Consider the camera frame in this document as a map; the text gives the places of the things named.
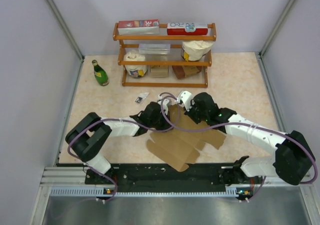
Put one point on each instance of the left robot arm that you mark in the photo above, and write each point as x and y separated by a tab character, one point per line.
90	134

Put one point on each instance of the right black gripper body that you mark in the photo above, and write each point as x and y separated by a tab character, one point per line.
194	114

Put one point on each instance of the wooden three-tier shelf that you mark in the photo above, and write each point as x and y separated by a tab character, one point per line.
174	58

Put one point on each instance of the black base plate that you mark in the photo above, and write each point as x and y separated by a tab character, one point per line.
160	177

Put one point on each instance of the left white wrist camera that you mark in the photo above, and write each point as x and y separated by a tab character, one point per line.
165	98

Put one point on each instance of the brown cardboard box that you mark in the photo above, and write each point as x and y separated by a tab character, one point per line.
179	148

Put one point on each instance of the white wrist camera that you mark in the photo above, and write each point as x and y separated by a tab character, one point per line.
184	99
165	98

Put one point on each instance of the grey slotted cable duct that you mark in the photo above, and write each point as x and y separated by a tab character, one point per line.
102	192

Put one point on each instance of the red silver foil box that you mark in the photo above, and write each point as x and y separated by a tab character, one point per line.
139	27

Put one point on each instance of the brown brick package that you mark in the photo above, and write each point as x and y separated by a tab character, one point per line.
182	72

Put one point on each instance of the small clear plastic packet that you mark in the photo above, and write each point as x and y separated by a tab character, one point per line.
141	97

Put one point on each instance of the tan cardboard block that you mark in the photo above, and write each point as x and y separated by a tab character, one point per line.
159	71

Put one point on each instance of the large white paper bag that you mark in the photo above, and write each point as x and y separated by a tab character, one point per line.
195	50

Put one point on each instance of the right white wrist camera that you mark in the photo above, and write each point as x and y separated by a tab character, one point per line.
184	99

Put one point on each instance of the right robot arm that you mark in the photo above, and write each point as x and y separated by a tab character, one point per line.
290	155

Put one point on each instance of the clear plastic container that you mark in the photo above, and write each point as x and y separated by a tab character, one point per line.
154	49

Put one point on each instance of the green glass bottle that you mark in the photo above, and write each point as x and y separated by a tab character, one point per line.
100	74

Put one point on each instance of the red white carton box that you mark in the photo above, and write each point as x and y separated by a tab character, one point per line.
187	28

